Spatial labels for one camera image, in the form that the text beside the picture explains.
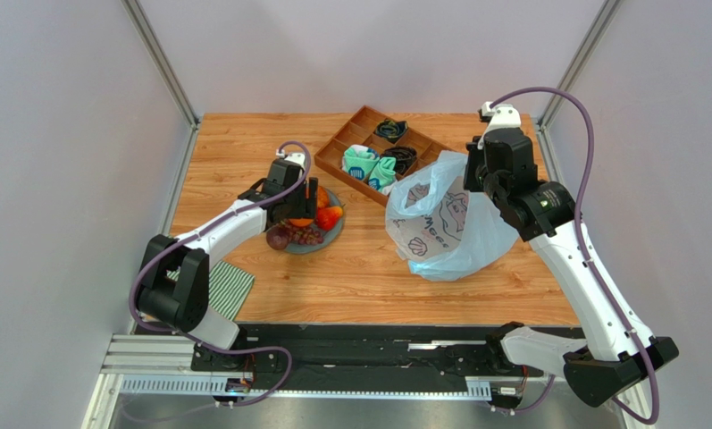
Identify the dark purple passion fruit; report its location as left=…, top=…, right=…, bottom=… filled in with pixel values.
left=265, top=226, right=289, bottom=250

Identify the orange fruit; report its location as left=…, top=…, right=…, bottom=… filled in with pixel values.
left=287, top=218, right=315, bottom=230

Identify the small orange pumpkin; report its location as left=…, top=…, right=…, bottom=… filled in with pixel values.
left=317, top=186, right=331, bottom=209

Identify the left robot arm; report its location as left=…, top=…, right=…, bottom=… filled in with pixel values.
left=130, top=152, right=318, bottom=352

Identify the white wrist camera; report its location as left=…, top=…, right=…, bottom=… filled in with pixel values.
left=276, top=149, right=307, bottom=169
left=477, top=102, right=522, bottom=149

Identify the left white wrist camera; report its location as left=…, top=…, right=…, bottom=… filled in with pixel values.
left=276, top=149, right=307, bottom=169

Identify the teal and white sock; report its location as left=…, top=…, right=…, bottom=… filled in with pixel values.
left=367, top=156, right=398, bottom=196

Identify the black patterned sock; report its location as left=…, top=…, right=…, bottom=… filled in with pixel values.
left=381, top=146, right=418, bottom=175

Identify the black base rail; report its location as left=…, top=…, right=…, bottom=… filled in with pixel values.
left=190, top=323, right=543, bottom=394

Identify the dark blue-yellow sock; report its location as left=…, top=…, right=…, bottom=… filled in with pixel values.
left=373, top=118, right=408, bottom=144

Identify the red-orange pear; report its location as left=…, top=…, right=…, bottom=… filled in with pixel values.
left=314, top=206, right=344, bottom=231

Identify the green striped cloth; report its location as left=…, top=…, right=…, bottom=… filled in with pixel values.
left=164, top=261, right=256, bottom=323

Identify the teal sock with blue logo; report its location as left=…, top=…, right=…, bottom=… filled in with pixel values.
left=341, top=145, right=381, bottom=180

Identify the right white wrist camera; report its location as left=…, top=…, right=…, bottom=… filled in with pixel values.
left=477, top=102, right=522, bottom=149

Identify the light blue cartoon plastic bag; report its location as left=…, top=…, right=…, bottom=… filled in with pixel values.
left=385, top=151, right=519, bottom=282

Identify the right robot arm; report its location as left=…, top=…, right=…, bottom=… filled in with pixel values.
left=464, top=128, right=679, bottom=408

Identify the wooden compartment tray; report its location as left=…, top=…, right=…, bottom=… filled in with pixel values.
left=314, top=105, right=451, bottom=206

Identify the purple grape bunch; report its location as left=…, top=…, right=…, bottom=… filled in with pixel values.
left=281, top=223, right=323, bottom=246

